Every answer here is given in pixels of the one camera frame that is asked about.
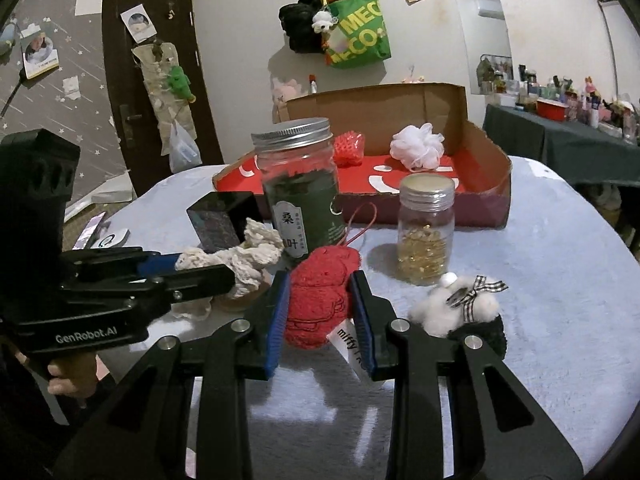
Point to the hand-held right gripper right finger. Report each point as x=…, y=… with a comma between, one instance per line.
x=362, y=325

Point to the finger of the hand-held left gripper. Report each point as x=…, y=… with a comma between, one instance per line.
x=200, y=280
x=157, y=262

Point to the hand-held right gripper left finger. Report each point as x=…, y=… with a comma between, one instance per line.
x=278, y=320

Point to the red crocheted plush toy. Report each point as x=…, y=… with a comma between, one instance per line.
x=320, y=300

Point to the cream knitted scrunchie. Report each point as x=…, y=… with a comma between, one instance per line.
x=250, y=255

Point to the white fluffy star with bow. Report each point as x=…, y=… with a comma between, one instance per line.
x=450, y=305

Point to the cardboard box with red inside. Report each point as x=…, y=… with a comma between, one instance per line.
x=420, y=105

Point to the person's left hand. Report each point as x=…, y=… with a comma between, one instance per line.
x=75, y=377

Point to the white card with circle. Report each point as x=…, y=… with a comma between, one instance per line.
x=114, y=238

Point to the black cube box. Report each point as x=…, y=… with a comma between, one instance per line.
x=220, y=220

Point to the silver foil strip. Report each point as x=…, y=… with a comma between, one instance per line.
x=90, y=230

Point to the small jar of gold capsules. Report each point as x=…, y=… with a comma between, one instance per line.
x=426, y=240

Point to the clear plastic bag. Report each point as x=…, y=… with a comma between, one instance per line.
x=184, y=150

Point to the glass jar of green leaves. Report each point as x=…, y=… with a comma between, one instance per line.
x=302, y=195

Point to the dark brown door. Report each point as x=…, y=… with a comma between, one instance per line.
x=120, y=80

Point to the clear hanging pocket organizer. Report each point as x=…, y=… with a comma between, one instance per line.
x=160, y=85

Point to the green plush toy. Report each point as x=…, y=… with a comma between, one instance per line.
x=180, y=82

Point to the red foam mesh net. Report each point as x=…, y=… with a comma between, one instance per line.
x=349, y=149

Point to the white mesh bath pouf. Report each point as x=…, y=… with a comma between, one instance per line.
x=417, y=145

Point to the picture on door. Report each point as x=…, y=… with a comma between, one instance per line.
x=138, y=22

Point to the small pink plush toy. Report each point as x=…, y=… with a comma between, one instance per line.
x=414, y=79

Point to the table with dark green cloth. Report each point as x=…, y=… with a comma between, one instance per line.
x=560, y=145

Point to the black bag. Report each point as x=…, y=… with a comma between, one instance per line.
x=300, y=25

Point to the red plastic container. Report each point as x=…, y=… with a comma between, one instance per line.
x=551, y=109

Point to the green tote bag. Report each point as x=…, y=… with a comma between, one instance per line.
x=360, y=35

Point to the row of bottles and cosmetics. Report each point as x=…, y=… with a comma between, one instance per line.
x=595, y=102

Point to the wall calendar picture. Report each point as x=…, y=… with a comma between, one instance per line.
x=40, y=55

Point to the wall mirror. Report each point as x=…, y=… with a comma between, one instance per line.
x=480, y=35

